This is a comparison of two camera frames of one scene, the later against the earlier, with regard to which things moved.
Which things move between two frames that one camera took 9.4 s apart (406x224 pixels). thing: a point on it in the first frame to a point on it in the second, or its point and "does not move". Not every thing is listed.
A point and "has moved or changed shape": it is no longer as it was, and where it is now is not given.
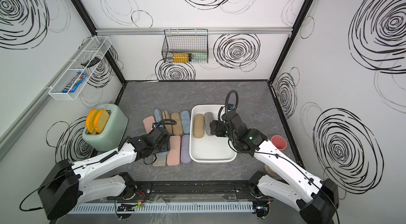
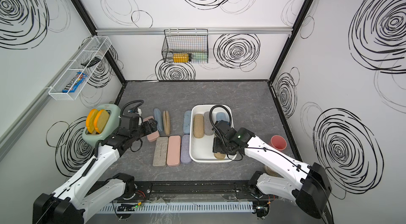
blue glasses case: x=158 y=115 has moved or changed shape
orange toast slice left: x=90 y=119 does not move
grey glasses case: x=209 y=117 does not move
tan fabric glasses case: x=198 y=126 does not move
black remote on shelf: x=90 y=63 does not move
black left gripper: x=166 y=146 to x=154 y=126
